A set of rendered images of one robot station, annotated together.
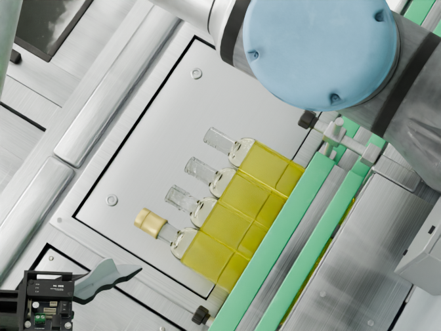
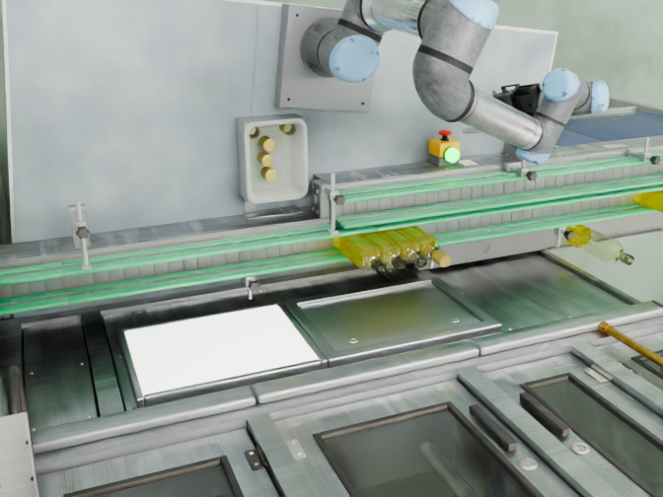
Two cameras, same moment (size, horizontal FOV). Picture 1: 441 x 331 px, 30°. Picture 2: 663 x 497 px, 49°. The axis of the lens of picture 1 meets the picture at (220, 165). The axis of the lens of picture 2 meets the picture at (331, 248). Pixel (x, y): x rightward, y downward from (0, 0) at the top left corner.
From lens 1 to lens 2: 2.18 m
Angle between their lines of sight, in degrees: 82
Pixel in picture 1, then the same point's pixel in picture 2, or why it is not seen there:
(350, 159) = (323, 231)
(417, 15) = (228, 247)
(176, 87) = (372, 340)
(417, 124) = not seen: hidden behind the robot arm
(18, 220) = (521, 333)
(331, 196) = (353, 193)
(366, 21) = not seen: outside the picture
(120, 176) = (442, 324)
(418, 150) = not seen: hidden behind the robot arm
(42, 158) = (487, 357)
